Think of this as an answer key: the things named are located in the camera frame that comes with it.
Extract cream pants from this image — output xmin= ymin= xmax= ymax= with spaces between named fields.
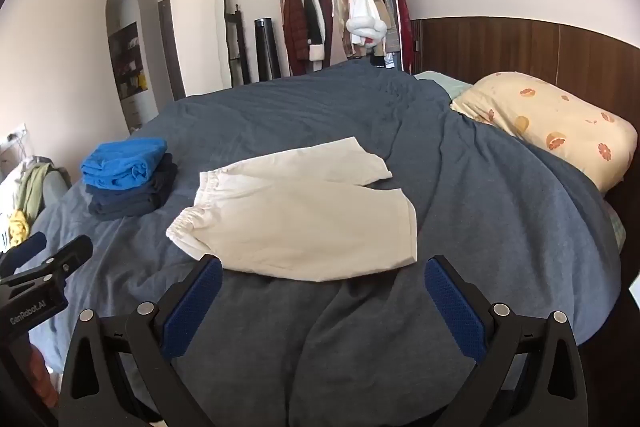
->
xmin=166 ymin=137 xmax=418 ymax=283

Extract dark wooden door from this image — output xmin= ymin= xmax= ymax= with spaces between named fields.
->
xmin=157 ymin=0 xmax=187 ymax=102

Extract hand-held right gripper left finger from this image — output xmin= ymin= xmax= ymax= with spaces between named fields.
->
xmin=57 ymin=254 xmax=226 ymax=427

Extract yellow cloth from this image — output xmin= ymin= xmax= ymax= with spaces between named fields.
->
xmin=7 ymin=209 xmax=34 ymax=247

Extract light green bed sheet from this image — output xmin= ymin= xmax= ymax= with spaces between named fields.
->
xmin=414 ymin=71 xmax=473 ymax=102

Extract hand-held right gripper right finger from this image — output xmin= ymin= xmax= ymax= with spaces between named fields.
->
xmin=424 ymin=254 xmax=591 ymax=427

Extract arched wall shelf niche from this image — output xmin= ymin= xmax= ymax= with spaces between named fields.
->
xmin=105 ymin=0 xmax=152 ymax=134

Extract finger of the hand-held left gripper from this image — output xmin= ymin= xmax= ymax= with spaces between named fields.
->
xmin=0 ymin=232 xmax=48 ymax=277
xmin=0 ymin=234 xmax=94 ymax=293

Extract white wall socket panel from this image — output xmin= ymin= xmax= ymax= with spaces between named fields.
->
xmin=0 ymin=123 xmax=29 ymax=154

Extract cream cloth at edge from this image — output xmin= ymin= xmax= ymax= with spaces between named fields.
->
xmin=450 ymin=71 xmax=638 ymax=192

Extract dark wooden headboard panel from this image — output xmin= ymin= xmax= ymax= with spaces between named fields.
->
xmin=409 ymin=17 xmax=640 ymax=148

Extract row of hanging clothes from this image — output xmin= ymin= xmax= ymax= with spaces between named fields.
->
xmin=279 ymin=0 xmax=414 ymax=76

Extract dark navy folded garment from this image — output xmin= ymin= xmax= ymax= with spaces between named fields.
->
xmin=85 ymin=152 xmax=179 ymax=223

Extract wavy standing mirror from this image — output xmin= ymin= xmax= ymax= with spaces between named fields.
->
xmin=213 ymin=0 xmax=234 ymax=88

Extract person's left hand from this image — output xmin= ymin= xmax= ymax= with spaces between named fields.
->
xmin=27 ymin=343 xmax=60 ymax=414

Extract blue-grey duvet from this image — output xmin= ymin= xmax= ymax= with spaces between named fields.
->
xmin=30 ymin=57 xmax=626 ymax=427

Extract black tower appliance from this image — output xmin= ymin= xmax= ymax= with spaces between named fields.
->
xmin=254 ymin=18 xmax=281 ymax=82

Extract blue folded garment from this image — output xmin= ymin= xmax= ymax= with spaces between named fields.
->
xmin=80 ymin=138 xmax=168 ymax=190

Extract black ladder rack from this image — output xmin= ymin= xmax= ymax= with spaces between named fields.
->
xmin=225 ymin=5 xmax=252 ymax=86

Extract olive green cloth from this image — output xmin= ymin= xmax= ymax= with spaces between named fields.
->
xmin=19 ymin=162 xmax=54 ymax=225

